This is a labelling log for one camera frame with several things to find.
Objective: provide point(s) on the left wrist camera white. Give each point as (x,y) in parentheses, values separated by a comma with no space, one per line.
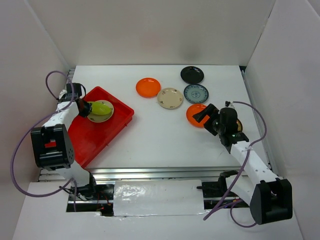
(64,96)

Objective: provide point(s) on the green plate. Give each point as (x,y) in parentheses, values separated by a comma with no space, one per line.
(100,108)

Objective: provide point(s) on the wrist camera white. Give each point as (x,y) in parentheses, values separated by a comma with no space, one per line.
(229,104)
(64,96)

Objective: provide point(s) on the yellow brown patterned plate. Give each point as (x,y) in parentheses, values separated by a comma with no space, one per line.
(239,125)

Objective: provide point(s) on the beige plate with motifs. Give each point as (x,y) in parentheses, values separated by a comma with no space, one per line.
(170,98)

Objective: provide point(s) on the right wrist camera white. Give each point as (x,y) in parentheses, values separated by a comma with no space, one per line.
(229,104)

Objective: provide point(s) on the black plate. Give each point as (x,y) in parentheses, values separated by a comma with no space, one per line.
(192,75)

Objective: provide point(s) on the orange plate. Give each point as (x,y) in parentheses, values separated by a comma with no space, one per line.
(148,87)
(194,109)

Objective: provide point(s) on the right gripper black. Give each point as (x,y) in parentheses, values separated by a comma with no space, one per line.
(212,111)

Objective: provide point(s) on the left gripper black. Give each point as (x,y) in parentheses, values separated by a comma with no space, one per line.
(88,109)

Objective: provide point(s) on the blue white patterned plate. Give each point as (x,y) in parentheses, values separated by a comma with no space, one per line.
(196,93)

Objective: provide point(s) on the red plastic bin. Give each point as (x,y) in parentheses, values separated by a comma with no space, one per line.
(89,138)

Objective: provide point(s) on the white foil cover sheet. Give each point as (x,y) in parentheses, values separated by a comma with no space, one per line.
(158,198)

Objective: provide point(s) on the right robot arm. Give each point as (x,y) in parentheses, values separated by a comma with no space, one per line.
(268,196)

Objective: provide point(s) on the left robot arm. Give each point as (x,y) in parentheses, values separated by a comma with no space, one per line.
(52,146)

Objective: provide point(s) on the aluminium rail front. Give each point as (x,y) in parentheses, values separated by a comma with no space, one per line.
(158,173)

